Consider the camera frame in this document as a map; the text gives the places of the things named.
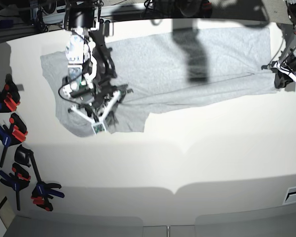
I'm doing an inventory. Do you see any blue red clamp bottom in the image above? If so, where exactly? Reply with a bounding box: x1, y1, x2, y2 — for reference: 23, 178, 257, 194
31, 182, 65, 212

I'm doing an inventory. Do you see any black bar clamp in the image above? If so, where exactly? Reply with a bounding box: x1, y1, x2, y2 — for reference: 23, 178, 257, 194
14, 145, 42, 182

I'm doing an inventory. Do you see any blue red clamp lower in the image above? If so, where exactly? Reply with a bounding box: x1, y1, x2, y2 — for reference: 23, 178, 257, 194
0, 162, 31, 211

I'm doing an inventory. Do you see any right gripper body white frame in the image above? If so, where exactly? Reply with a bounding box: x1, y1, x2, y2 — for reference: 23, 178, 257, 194
68, 85, 133, 134

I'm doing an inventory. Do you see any grey T-shirt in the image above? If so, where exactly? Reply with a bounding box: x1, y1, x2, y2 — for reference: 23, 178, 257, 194
40, 26, 282, 138

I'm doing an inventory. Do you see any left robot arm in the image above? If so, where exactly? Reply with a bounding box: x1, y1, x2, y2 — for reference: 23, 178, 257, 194
261, 0, 296, 93

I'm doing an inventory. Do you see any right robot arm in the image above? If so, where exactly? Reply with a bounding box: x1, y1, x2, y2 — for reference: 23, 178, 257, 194
58, 0, 133, 134

